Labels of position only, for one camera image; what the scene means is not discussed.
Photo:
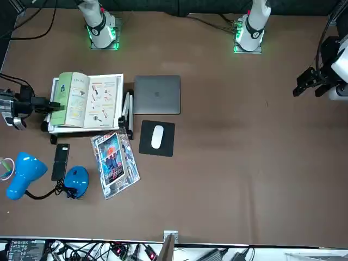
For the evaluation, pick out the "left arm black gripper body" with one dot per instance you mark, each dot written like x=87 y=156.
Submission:
x=327 y=73

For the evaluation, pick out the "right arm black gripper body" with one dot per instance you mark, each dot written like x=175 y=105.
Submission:
x=24 y=107

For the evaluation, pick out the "green cover recipe book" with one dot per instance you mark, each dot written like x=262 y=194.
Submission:
x=89 y=100

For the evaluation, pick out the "blue desk lamp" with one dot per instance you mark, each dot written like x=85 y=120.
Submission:
x=24 y=174

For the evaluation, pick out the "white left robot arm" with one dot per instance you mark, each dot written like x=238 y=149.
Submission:
x=253 y=27

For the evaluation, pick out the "black foldable phone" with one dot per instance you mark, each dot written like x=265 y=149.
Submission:
x=60 y=160

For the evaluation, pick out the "green marker pen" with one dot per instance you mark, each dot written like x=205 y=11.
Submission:
x=4 y=164

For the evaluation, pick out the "white folding laptop stand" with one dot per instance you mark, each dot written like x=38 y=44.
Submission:
x=120 y=89

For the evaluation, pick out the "blue cover magazine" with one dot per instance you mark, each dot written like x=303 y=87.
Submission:
x=110 y=157

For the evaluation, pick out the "manga art magazine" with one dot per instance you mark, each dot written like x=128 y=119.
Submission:
x=131 y=168

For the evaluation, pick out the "grey closed laptop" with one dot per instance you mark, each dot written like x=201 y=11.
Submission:
x=157 y=95

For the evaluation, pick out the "white computer mouse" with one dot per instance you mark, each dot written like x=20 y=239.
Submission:
x=157 y=137

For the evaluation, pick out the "black mouse pad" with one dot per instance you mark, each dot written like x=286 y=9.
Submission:
x=168 y=136

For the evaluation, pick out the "black labelled power adapter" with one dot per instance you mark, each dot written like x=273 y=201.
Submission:
x=24 y=248

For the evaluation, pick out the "grey power brick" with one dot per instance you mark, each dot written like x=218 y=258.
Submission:
x=214 y=255

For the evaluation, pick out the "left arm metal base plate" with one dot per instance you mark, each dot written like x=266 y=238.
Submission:
x=258 y=51

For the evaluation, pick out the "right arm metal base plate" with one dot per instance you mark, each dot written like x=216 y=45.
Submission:
x=118 y=24

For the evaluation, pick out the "aluminium profile post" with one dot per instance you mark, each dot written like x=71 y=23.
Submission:
x=168 y=244

